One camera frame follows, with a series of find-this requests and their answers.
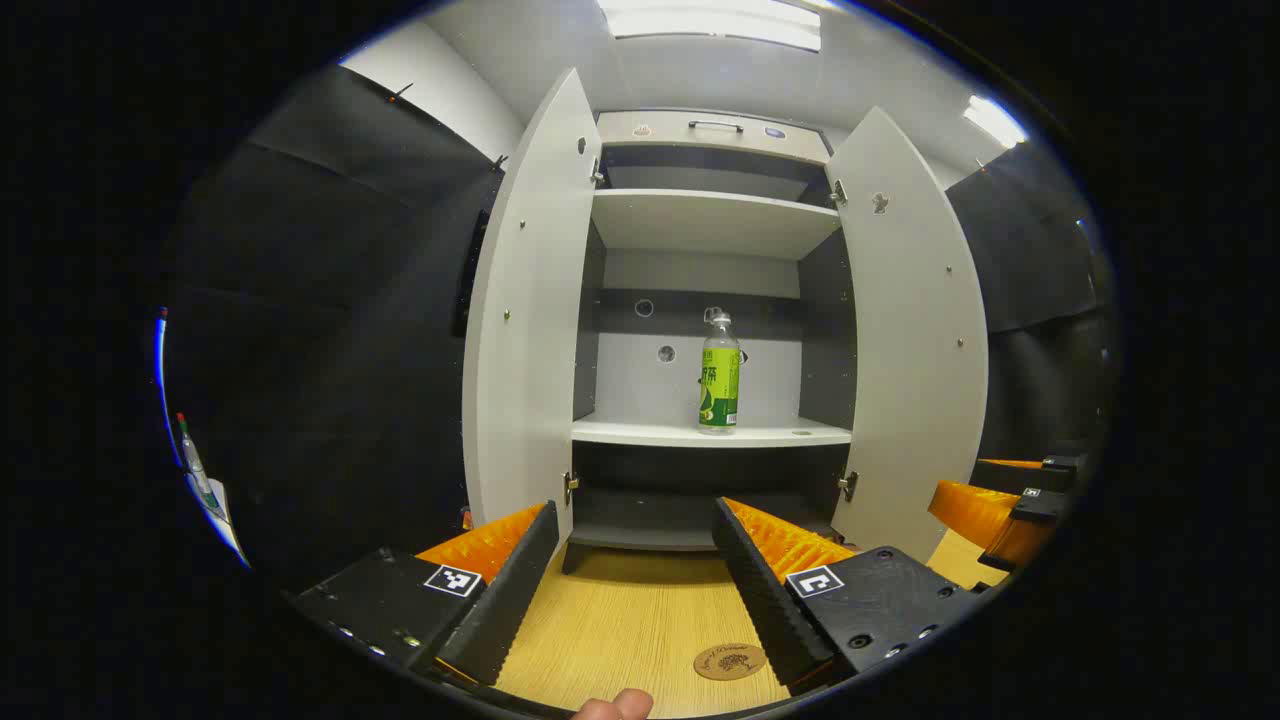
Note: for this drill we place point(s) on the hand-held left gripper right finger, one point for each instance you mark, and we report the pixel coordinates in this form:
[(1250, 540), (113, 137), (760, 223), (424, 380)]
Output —
[(765, 600)]

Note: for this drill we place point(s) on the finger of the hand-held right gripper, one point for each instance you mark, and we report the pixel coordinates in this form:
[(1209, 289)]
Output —
[(1000, 525), (1030, 475)]

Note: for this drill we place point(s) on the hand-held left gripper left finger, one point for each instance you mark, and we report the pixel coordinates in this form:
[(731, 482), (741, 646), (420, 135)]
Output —
[(510, 600)]

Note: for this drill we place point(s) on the round cork coaster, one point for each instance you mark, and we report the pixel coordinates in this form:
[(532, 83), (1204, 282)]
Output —
[(730, 662)]

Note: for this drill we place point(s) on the green label clear bottle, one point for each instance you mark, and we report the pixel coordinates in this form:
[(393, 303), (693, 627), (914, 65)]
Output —
[(719, 390)]

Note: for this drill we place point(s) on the black backdrop cloth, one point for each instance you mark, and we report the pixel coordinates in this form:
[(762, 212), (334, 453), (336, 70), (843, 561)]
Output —
[(330, 350)]

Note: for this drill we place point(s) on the ceiling light panel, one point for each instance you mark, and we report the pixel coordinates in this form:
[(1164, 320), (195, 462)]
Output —
[(995, 122), (710, 22)]

